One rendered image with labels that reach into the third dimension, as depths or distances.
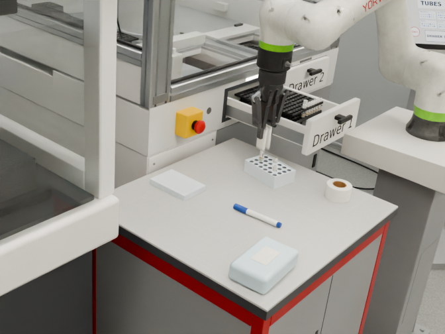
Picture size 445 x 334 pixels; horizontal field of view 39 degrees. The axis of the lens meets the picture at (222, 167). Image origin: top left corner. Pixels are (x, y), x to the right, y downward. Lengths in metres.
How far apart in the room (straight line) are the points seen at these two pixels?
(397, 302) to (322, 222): 0.74
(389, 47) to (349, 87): 1.77
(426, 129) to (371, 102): 1.74
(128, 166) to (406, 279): 1.01
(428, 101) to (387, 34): 0.24
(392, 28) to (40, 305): 1.29
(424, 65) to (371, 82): 1.74
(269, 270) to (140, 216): 0.39
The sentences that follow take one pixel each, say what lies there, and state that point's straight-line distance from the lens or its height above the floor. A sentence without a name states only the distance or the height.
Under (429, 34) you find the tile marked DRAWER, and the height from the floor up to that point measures 1.01.
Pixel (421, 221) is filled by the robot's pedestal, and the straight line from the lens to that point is 2.13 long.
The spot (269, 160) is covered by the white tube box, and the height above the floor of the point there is 0.80.
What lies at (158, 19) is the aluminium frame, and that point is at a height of 1.18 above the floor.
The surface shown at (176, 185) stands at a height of 0.78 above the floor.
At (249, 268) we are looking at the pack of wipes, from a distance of 1.36.
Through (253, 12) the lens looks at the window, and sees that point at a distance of 2.01.
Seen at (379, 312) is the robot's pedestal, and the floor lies 0.17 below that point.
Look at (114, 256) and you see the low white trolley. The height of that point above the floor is 0.65.
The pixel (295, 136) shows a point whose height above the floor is 0.86.
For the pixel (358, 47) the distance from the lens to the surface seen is 3.76.
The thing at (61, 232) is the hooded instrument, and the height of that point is 0.89.
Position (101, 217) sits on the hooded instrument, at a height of 0.88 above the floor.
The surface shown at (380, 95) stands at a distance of 3.75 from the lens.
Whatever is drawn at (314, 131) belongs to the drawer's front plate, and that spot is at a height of 0.89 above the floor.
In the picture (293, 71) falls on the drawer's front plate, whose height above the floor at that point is 0.92.
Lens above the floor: 1.59
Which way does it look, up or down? 27 degrees down
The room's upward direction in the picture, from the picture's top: 6 degrees clockwise
